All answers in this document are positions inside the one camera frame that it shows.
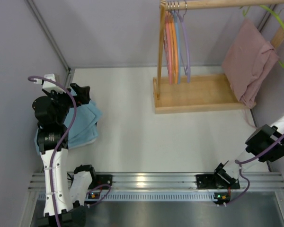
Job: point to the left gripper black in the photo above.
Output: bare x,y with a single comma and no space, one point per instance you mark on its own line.
71,96

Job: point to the green clothes hanger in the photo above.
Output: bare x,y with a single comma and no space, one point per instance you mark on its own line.
275,15

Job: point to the blue trousers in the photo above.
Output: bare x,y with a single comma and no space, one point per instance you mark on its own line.
82,127

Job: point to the pink trousers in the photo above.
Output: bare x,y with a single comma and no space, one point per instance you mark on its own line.
247,63

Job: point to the purple clothes hanger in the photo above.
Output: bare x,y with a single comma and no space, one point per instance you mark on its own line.
187,68

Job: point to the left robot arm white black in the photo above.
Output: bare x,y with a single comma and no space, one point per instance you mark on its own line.
64,202

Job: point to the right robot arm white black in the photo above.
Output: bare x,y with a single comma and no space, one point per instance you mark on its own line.
266,143

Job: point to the pink clothes hanger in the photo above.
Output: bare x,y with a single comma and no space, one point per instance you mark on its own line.
167,48

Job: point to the blue clothes hanger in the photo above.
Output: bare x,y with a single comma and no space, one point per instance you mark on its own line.
178,47

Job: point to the orange clothes hanger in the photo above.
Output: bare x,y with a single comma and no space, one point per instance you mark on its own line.
174,47

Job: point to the white laundry basket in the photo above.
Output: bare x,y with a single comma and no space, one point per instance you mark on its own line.
91,141

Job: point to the wooden clothes rack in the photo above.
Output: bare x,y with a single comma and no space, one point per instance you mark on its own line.
208,92

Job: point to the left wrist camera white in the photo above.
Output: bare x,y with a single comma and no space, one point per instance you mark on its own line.
48,86

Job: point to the aluminium mounting rail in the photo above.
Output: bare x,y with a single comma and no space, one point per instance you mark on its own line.
177,186

